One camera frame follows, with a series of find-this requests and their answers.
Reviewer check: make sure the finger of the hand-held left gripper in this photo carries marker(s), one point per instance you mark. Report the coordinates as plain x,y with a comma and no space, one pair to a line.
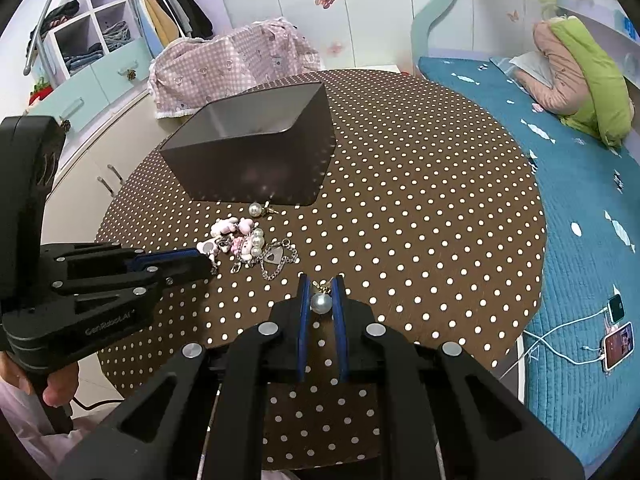
185,271
170,255

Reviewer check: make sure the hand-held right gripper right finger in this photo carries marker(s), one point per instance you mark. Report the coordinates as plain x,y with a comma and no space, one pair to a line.
341,320

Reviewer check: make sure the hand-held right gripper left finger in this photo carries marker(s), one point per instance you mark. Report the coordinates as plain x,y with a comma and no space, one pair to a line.
303,320

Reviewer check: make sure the pearl earring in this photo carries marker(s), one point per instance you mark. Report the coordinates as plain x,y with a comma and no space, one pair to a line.
255,209
320,304

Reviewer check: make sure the pile of mixed jewelry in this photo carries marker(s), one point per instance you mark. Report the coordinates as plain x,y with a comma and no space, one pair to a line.
250,247

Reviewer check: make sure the grey metal tin box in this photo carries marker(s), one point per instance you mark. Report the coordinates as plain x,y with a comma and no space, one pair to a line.
250,170

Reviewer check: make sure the person's left forearm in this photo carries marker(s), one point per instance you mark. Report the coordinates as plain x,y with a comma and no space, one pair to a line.
25,440

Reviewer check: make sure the person's left hand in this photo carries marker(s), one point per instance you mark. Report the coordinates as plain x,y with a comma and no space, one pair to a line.
57,391

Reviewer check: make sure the beige floor cabinet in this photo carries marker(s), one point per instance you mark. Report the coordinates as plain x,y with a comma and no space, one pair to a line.
100,150

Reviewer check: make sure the curved metal pole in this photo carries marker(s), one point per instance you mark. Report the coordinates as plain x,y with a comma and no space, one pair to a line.
28,57

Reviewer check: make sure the teal drawer unit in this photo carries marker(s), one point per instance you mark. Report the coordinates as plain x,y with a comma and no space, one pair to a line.
100,77

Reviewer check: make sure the brown polka dot tablecloth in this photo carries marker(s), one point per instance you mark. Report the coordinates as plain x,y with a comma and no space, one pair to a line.
425,210

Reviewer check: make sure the folded blue jeans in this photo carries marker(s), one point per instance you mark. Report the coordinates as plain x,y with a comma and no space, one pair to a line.
84,57

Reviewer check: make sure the dark clothes heap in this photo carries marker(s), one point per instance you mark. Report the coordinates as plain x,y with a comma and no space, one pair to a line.
57,15

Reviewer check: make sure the folded patterned clothes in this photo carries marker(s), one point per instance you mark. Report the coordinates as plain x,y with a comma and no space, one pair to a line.
117,35

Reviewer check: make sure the pink checked cloth cover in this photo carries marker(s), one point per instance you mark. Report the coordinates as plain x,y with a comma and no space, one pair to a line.
225,60

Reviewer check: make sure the row of hanging clothes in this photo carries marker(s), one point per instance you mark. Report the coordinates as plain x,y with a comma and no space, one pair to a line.
165,15

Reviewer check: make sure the blue printed bed sheet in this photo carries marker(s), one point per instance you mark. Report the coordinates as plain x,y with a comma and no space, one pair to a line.
575,185

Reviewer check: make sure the small smartphone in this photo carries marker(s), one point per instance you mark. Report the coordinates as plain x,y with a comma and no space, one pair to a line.
616,308

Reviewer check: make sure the large smartphone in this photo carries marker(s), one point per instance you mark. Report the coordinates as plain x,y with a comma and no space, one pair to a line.
619,345

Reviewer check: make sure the white pillow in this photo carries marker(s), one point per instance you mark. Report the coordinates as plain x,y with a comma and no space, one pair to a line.
532,65

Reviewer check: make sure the orange butterfly sticker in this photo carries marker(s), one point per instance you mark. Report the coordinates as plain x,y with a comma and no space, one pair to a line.
512,14

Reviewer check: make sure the folded pink green quilt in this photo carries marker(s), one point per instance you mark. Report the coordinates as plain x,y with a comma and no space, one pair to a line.
590,70

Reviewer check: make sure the lilac bed shelf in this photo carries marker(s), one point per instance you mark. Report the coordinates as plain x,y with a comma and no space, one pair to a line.
600,0

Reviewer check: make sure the small blue holder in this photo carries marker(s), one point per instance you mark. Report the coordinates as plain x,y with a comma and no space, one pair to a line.
631,27

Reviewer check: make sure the teal bunk bed frame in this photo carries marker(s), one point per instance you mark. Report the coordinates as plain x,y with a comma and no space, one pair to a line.
435,15

